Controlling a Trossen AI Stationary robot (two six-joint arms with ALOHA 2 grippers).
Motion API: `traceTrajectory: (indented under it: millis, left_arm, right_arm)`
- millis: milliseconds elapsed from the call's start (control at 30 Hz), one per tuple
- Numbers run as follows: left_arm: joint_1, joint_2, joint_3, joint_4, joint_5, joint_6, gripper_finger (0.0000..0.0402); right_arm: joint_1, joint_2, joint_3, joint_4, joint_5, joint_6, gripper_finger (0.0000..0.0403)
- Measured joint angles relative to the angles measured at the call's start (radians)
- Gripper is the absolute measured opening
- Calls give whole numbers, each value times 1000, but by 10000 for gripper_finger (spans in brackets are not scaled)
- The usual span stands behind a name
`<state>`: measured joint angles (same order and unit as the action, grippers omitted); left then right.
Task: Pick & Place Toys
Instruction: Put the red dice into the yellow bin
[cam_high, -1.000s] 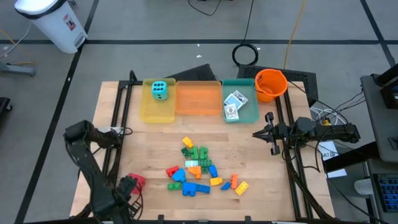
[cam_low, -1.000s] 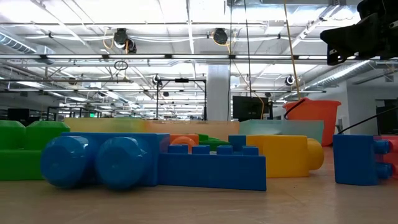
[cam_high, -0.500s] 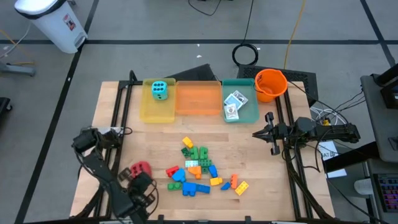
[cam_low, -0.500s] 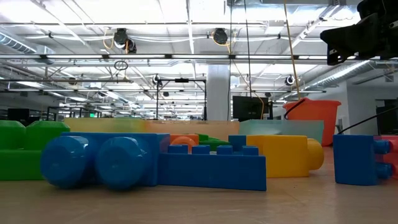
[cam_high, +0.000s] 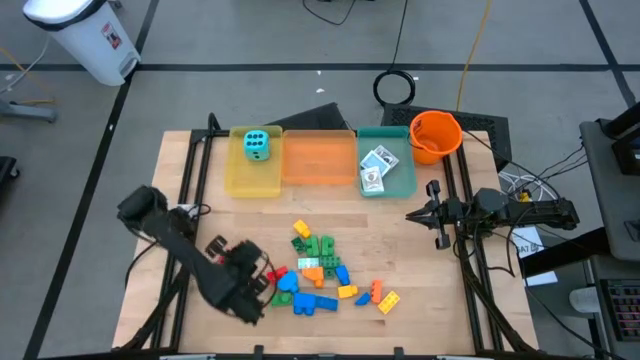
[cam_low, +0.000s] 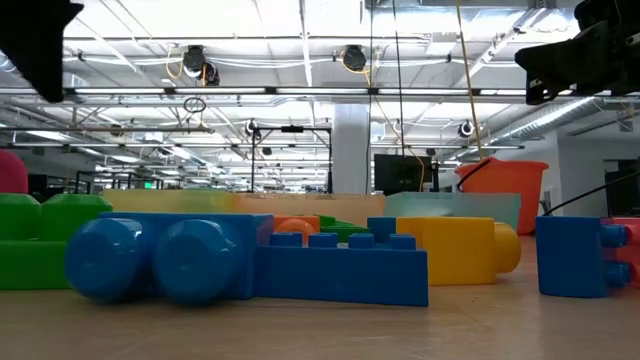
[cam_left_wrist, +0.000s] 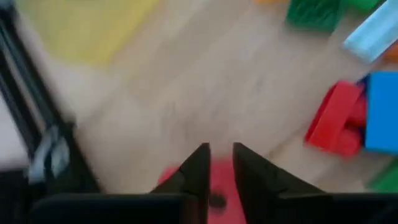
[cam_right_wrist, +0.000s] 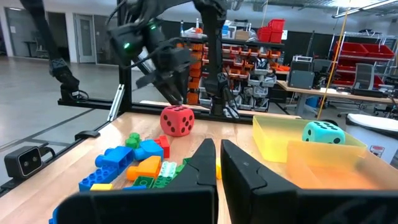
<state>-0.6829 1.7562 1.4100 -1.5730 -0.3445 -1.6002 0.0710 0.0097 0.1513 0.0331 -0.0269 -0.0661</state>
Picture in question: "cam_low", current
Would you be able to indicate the black metal frame rig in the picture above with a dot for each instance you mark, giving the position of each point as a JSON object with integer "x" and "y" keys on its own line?
{"x": 252, "y": 160}

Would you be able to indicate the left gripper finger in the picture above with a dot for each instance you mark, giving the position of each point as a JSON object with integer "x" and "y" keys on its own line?
{"x": 40, "y": 40}

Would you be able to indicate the translucent yellow bin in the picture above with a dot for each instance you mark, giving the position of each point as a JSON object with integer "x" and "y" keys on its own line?
{"x": 165, "y": 201}

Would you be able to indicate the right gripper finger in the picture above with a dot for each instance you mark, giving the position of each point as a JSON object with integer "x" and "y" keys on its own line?
{"x": 570, "y": 55}
{"x": 537, "y": 91}

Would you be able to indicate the dark green small brick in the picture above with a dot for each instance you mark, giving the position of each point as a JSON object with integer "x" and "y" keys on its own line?
{"x": 345, "y": 230}

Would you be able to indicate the large orange one-stud block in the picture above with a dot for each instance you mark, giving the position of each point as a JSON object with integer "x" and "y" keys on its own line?
{"x": 295, "y": 225}

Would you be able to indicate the black computer monitor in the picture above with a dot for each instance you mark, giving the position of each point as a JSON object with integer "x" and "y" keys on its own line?
{"x": 400, "y": 172}

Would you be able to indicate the blue eight-stud brick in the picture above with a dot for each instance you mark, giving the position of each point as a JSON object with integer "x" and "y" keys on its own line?
{"x": 340, "y": 275}

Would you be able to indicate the large green two-stud block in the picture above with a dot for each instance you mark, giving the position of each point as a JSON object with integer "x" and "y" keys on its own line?
{"x": 30, "y": 250}

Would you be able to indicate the orange plastic bucket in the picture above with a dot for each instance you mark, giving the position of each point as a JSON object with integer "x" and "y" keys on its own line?
{"x": 515, "y": 200}

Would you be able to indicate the dark background monitor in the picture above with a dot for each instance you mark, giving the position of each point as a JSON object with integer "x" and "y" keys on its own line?
{"x": 39, "y": 185}

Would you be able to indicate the red toy block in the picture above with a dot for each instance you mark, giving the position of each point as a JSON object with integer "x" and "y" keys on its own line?
{"x": 636, "y": 252}

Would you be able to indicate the small blue two-stud block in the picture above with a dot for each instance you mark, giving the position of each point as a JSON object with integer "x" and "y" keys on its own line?
{"x": 570, "y": 255}

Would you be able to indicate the large yellow one-stud block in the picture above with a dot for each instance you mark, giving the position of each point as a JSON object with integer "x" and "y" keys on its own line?
{"x": 450, "y": 250}

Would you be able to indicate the translucent teal bin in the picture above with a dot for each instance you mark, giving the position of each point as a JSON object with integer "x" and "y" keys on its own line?
{"x": 450, "y": 204}

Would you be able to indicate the long linear light bar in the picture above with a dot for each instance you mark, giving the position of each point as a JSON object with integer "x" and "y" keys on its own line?
{"x": 320, "y": 91}

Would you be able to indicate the large blue two-stud block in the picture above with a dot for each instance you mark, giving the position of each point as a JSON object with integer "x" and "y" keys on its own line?
{"x": 195, "y": 260}

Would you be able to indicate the dark cabinet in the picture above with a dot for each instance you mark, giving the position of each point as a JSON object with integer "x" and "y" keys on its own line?
{"x": 622, "y": 190}

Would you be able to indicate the white structural column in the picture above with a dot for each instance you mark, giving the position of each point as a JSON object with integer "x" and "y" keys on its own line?
{"x": 350, "y": 150}

